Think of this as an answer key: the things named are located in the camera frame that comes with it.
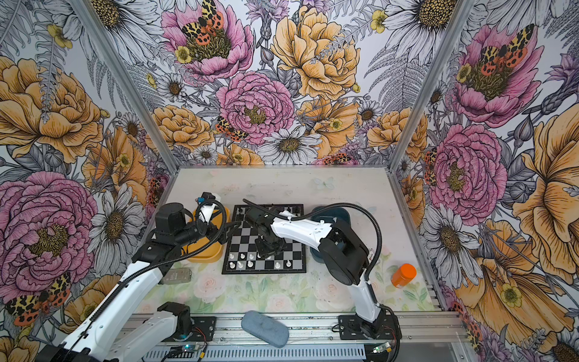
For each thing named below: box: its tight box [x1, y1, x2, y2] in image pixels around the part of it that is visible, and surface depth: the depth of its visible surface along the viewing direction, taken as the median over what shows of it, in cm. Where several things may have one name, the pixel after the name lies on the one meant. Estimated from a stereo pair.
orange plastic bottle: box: [390, 263, 417, 289], surface depth 79 cm
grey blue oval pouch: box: [241, 309, 290, 349], surface depth 73 cm
